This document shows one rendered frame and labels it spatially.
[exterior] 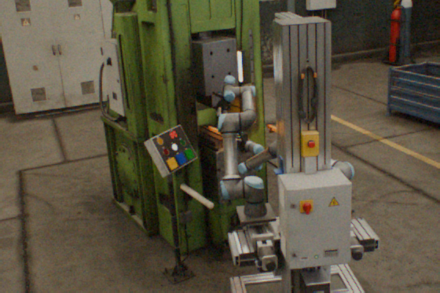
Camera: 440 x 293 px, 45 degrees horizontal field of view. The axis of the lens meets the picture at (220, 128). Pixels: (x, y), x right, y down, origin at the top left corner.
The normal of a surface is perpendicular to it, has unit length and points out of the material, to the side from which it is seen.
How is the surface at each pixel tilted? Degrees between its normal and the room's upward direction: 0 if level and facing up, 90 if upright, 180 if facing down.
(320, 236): 90
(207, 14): 90
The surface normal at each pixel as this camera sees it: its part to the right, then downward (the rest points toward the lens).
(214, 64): 0.53, 0.23
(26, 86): 0.33, 0.28
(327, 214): 0.11, 0.31
